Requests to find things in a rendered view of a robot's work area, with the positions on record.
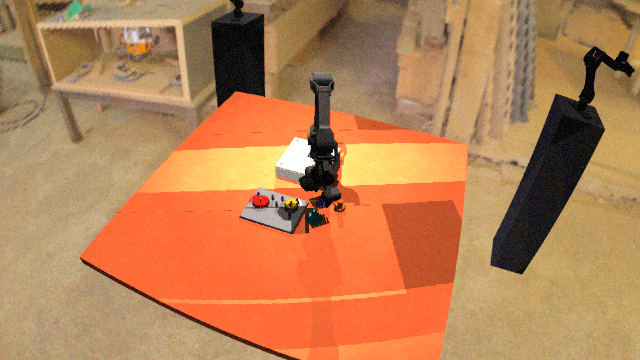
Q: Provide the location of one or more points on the yellow gear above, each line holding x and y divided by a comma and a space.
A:
293, 205

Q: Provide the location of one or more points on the red gear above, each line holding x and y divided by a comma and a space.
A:
260, 204

